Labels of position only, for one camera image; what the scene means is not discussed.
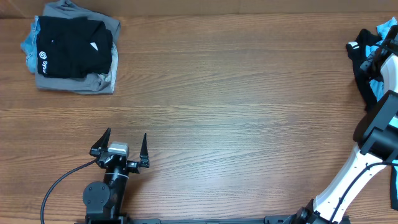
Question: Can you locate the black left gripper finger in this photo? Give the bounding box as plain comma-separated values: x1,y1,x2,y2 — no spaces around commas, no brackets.
91,128,111,151
140,133,149,159

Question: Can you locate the light blue printed t-shirt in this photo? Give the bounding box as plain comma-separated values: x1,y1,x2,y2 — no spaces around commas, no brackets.
365,17,397,101

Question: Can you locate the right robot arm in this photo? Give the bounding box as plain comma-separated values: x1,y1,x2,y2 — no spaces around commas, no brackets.
264,21,397,224

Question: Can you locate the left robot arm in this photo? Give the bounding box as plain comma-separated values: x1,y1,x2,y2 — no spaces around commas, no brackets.
83,128,150,223

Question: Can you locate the black unfolded shirt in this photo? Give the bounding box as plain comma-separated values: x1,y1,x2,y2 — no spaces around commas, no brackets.
346,25,397,112

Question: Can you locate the folded grey garment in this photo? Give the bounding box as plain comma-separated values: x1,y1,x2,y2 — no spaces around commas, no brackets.
34,0,121,95

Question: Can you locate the folded blue denim garment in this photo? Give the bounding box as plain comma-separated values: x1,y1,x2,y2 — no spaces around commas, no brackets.
21,16,40,73

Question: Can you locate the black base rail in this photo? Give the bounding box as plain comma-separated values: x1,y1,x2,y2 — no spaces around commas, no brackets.
74,214,351,224

